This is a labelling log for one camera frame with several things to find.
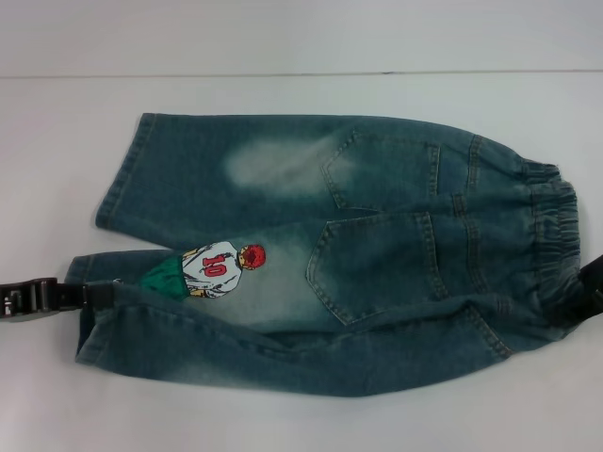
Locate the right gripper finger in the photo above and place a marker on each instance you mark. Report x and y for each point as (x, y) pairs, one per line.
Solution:
(591, 287)

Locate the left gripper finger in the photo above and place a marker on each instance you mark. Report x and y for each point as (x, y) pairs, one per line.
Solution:
(28, 301)

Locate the blue denim shorts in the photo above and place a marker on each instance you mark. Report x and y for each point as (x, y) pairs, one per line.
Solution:
(292, 207)

